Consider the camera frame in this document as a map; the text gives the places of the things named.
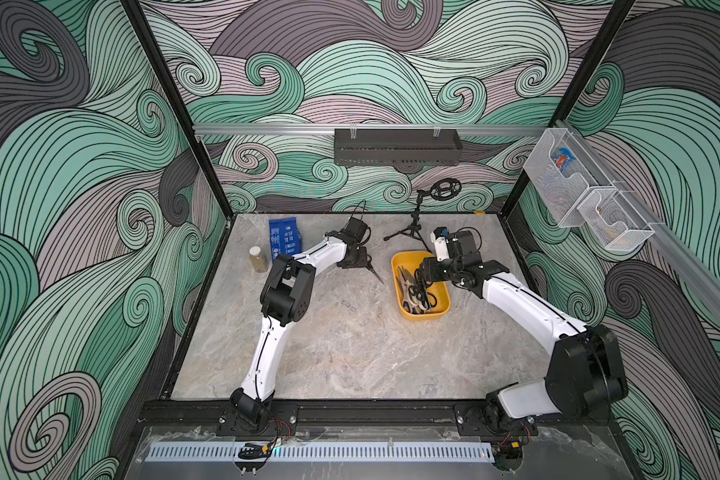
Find small black scissors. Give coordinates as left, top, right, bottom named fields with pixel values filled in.
left=366, top=264, right=384, bottom=284

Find cream handled kitchen scissors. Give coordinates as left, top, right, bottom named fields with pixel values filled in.
left=397, top=267, right=417, bottom=314

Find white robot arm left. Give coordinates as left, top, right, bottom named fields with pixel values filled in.
left=230, top=231, right=370, bottom=430

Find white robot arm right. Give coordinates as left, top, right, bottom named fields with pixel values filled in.
left=420, top=257, right=629, bottom=425

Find yellow plastic storage box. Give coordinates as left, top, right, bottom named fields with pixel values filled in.
left=391, top=251, right=451, bottom=321

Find blue snack packet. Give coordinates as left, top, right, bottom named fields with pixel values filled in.
left=269, top=217, right=302, bottom=259

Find black mini tripod stand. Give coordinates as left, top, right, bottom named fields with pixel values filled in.
left=383, top=178, right=462, bottom=253

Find tan small bottle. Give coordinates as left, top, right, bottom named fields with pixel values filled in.
left=249, top=246, right=269, bottom=273

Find white perforated front strip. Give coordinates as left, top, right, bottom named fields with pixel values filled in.
left=145, top=441, right=495, bottom=463

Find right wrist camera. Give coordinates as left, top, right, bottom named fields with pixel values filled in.
left=430, top=227, right=482, bottom=265

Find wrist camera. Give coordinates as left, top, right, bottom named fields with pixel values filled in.
left=430, top=227, right=482, bottom=265
left=341, top=217, right=371, bottom=246

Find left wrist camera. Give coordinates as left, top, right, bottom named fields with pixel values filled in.
left=341, top=217, right=371, bottom=246

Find black hanging wall tray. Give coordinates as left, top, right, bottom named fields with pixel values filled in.
left=333, top=129, right=463, bottom=170

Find clear wall bin large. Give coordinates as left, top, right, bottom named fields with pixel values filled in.
left=524, top=128, right=594, bottom=228

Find clear wall bin small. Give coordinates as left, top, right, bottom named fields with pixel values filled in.
left=577, top=187, right=654, bottom=253

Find aluminium rail back wall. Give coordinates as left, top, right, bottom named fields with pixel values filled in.
left=193, top=122, right=546, bottom=137

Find aluminium rail wall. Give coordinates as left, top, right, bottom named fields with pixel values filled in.
left=193, top=122, right=546, bottom=137
left=554, top=120, right=720, bottom=322

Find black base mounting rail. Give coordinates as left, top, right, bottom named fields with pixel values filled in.
left=136, top=399, right=611, bottom=440

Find aluminium rail right wall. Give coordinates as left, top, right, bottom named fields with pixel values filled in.
left=554, top=120, right=720, bottom=322

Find black corner frame post left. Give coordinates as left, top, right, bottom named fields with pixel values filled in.
left=121, top=0, right=235, bottom=224

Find black corner frame post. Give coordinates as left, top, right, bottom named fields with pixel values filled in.
left=498, top=0, right=635, bottom=221
left=121, top=0, right=235, bottom=224

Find black corner frame post right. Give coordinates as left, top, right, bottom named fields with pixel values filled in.
left=498, top=0, right=635, bottom=221

